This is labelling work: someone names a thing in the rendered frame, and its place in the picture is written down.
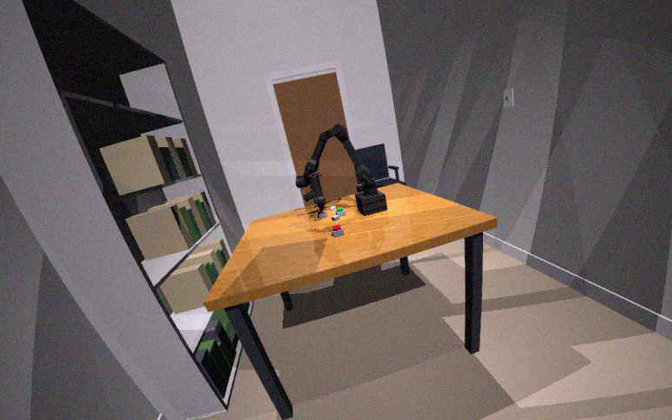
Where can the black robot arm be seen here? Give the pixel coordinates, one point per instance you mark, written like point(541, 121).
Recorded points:
point(363, 173)

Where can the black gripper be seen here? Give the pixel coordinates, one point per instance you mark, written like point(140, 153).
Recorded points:
point(320, 199)

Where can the red button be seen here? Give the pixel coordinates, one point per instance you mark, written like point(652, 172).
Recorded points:
point(337, 230)

